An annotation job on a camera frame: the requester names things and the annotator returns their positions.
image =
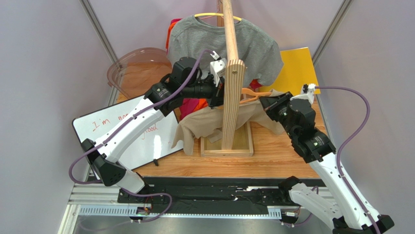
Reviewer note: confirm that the orange plastic hanger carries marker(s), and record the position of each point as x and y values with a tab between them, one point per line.
253	96

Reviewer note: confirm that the yellow plastic hanger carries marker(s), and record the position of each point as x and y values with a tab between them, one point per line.
220	15

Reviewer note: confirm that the grey t shirt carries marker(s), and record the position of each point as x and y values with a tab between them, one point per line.
258	50

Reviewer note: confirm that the white board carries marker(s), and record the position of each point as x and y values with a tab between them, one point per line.
154	143

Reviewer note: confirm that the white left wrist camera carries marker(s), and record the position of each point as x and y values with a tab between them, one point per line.
217	68

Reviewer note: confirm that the clear pink plastic bowl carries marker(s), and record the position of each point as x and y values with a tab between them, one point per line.
135	72

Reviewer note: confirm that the wooden clothes rack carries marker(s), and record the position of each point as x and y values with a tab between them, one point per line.
235	142

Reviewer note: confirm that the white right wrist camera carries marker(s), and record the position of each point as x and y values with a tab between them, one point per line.
308	92

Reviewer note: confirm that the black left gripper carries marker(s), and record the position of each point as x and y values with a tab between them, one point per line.
216	99

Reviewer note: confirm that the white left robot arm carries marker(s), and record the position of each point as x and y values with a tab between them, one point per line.
184	81

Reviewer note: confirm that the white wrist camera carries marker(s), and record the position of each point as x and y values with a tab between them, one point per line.
217	68
308	92

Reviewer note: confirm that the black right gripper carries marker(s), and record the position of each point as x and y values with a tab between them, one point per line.
272	105

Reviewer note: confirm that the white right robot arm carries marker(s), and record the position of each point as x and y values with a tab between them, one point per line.
350	213

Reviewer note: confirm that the beige t shirt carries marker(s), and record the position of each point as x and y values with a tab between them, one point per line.
208	123

